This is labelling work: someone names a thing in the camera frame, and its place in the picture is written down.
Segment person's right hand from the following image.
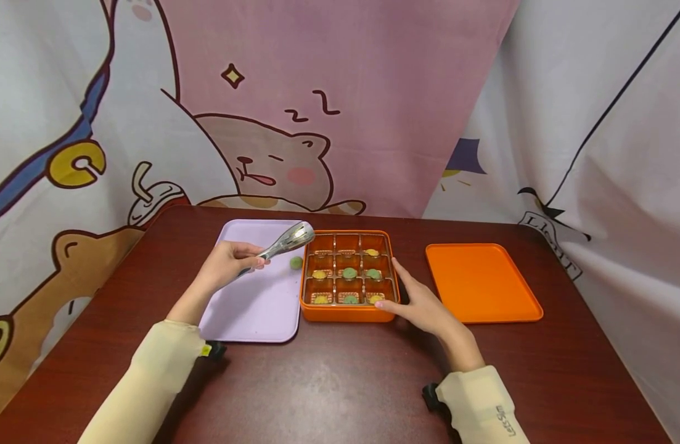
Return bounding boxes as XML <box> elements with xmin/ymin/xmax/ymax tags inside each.
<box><xmin>374</xmin><ymin>257</ymin><xmax>464</xmax><ymax>347</ymax></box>

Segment person's left hand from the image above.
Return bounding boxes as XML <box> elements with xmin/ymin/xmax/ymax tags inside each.
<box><xmin>193</xmin><ymin>240</ymin><xmax>272</xmax><ymax>297</ymax></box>

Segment silver metal tongs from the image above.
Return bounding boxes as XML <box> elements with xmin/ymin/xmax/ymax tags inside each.
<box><xmin>237</xmin><ymin>221</ymin><xmax>317</xmax><ymax>278</ymax></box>

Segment orange compartment box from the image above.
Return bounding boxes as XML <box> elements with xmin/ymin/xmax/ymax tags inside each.
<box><xmin>299</xmin><ymin>230</ymin><xmax>402</xmax><ymax>323</ymax></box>

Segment person's right forearm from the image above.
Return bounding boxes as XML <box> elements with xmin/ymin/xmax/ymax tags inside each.
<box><xmin>435</xmin><ymin>328</ymin><xmax>533</xmax><ymax>444</ymax></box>

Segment person's left forearm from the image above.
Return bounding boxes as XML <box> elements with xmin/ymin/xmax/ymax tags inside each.
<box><xmin>78</xmin><ymin>285</ymin><xmax>208</xmax><ymax>444</ymax></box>

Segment purple plastic tray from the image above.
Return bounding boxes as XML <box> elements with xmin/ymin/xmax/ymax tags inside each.
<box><xmin>198</xmin><ymin>219</ymin><xmax>313</xmax><ymax>344</ymax></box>

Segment set of boxed round pastries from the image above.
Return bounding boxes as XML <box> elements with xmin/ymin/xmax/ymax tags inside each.
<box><xmin>311</xmin><ymin>248</ymin><xmax>386</xmax><ymax>306</ymax></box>

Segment orange box lid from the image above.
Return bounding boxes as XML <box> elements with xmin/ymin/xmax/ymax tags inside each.
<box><xmin>425</xmin><ymin>243</ymin><xmax>545</xmax><ymax>325</ymax></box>

